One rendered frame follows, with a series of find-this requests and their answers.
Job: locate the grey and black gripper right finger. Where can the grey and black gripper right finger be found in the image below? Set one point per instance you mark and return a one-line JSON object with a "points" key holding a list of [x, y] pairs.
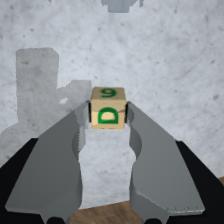
{"points": [[168, 181]]}

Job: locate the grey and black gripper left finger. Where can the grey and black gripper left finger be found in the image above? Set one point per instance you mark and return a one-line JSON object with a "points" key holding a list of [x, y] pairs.
{"points": [[43, 178]]}

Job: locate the beige block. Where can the beige block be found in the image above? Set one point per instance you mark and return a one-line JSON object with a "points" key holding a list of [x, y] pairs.
{"points": [[108, 106]]}

